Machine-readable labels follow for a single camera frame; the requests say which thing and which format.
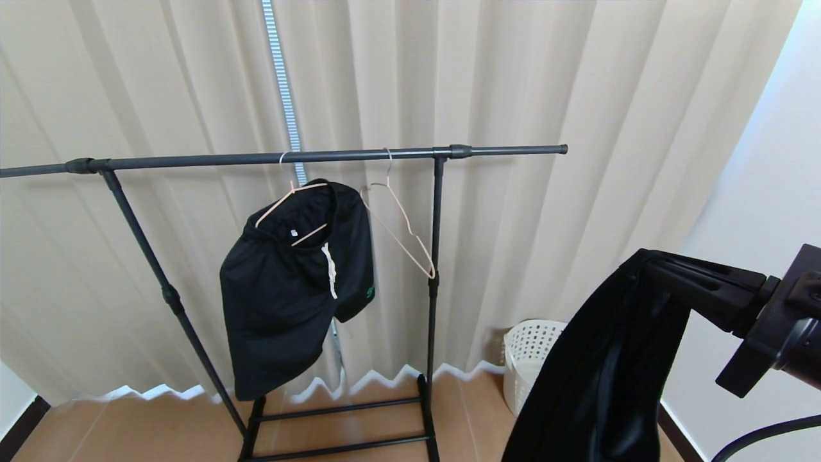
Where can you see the black clothes rack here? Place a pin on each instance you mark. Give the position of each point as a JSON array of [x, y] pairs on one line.
[[256, 157]]

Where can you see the pink clothes hanger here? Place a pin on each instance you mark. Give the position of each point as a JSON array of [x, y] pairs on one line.
[[401, 218], [276, 206]]

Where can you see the black garment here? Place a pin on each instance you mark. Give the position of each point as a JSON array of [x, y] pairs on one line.
[[596, 385]]

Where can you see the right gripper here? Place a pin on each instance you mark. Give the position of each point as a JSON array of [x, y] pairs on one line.
[[795, 321]]

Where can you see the white laundry basket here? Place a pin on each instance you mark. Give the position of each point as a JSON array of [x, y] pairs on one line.
[[523, 359]]

